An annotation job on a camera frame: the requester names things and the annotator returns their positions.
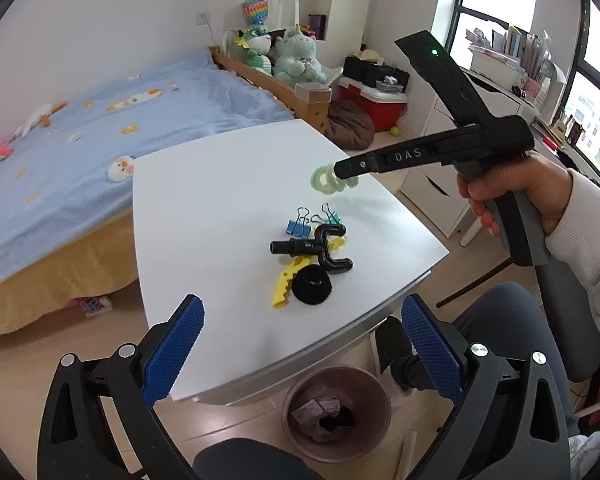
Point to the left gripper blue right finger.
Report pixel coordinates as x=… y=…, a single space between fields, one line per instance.
x=439 y=347

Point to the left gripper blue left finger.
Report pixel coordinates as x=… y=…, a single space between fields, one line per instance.
x=166 y=348

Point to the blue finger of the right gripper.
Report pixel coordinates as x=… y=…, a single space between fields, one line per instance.
x=368 y=163

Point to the green white fuzzy scrunchie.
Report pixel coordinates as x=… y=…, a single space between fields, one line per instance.
x=325 y=181

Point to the blue binder clip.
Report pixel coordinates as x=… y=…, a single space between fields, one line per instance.
x=300 y=227

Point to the white sleeve right forearm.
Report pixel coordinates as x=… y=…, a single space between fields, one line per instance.
x=576 y=239

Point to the pink trash bin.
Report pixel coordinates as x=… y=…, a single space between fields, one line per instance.
x=336 y=414

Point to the person's right hand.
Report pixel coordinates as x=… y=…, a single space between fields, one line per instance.
x=547 y=186

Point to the brown floor cushion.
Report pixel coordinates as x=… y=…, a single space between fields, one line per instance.
x=349 y=126

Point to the white desk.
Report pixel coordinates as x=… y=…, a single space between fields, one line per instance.
x=502 y=102

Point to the red storage box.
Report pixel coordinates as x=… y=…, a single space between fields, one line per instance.
x=384 y=108

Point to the white drawer cabinet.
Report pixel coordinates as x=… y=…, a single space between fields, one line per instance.
x=433 y=190

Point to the teal binder clip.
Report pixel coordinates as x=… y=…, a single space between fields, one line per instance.
x=326 y=216

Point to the person's right leg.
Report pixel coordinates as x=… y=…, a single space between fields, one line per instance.
x=506 y=319

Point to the black bag on box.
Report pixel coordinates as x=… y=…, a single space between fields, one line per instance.
x=369 y=73

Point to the books and papers stack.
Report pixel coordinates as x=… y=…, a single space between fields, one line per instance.
x=521 y=63

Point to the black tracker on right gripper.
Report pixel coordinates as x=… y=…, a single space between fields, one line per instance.
x=453 y=88

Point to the black plastic pipe fitting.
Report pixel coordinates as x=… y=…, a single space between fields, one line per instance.
x=325 y=258

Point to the yellow plastic clip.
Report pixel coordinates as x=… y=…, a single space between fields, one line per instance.
x=292 y=274

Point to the mint bear plush toy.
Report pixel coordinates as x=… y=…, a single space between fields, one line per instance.
x=296 y=60

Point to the white nightstand table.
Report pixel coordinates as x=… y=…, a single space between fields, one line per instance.
x=205 y=213

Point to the black round cap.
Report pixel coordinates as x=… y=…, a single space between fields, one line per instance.
x=311 y=285

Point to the green dragon plush toy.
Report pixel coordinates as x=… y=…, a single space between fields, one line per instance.
x=254 y=44

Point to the bed with blue blanket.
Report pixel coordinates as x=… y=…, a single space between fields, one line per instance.
x=66 y=187

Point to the rainbow crochet bag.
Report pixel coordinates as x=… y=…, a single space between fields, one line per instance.
x=255 y=12

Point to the white goose plush toy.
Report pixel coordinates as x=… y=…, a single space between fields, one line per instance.
x=40 y=116

